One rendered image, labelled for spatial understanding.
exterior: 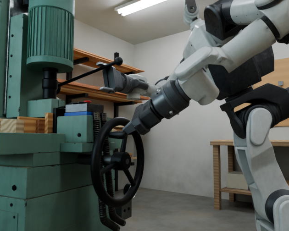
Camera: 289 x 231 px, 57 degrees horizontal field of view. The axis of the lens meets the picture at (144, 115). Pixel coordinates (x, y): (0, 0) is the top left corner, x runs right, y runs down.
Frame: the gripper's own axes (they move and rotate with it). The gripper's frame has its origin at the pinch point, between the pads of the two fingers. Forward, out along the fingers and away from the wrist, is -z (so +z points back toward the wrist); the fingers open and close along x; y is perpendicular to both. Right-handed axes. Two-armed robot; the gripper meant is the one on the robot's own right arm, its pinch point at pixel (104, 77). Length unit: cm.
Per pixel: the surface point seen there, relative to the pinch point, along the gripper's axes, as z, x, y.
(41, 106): -17.5, 9.9, 18.5
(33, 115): -17.5, 12.2, 23.3
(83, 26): 221, -188, 180
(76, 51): 163, -117, 151
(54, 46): -18.5, -10.4, 7.2
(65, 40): -15.0, -13.2, 5.0
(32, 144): -34.4, 26.8, 4.6
